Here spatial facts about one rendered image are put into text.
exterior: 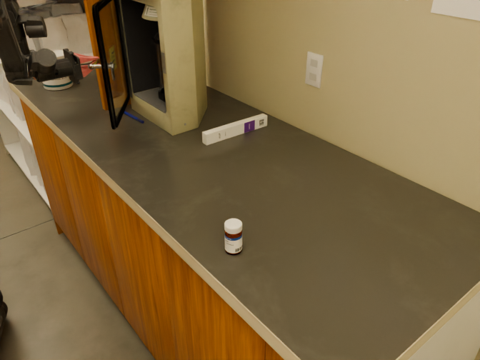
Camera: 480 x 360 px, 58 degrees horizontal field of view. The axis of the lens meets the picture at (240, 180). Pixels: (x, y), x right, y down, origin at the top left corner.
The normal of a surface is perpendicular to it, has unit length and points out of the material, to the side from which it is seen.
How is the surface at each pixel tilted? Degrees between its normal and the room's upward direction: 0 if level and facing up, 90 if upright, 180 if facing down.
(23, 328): 0
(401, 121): 90
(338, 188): 0
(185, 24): 90
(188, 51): 90
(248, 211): 0
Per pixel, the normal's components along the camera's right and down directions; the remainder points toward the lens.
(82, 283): 0.00, -0.85
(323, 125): -0.78, 0.33
